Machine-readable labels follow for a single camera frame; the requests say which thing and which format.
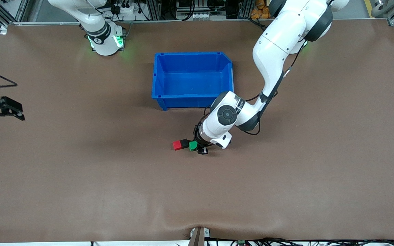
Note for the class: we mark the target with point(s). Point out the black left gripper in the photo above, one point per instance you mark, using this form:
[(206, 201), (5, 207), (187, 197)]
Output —
[(197, 137)]

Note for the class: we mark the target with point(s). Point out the green cube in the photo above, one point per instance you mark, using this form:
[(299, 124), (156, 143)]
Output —
[(193, 146)]

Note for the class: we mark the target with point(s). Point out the black cube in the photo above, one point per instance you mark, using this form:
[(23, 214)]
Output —
[(184, 142)]

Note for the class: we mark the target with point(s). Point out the red cube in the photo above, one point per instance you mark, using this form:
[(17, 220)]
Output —
[(176, 145)]

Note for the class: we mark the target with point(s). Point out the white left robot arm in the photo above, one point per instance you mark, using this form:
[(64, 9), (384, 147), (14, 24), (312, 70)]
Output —
[(275, 44)]

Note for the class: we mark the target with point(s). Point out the blue plastic bin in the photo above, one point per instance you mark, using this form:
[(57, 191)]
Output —
[(192, 80)]

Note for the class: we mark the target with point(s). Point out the white terminal block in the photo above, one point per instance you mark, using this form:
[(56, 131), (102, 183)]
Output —
[(200, 15)]

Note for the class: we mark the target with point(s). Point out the orange snack bags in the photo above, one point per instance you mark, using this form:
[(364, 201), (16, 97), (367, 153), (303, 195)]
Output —
[(260, 10)]

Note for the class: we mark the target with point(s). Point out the white power strip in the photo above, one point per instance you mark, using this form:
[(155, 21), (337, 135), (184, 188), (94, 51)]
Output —
[(127, 8)]

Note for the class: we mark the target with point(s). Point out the grey tube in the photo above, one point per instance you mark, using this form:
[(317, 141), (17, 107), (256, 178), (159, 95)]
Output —
[(378, 8)]

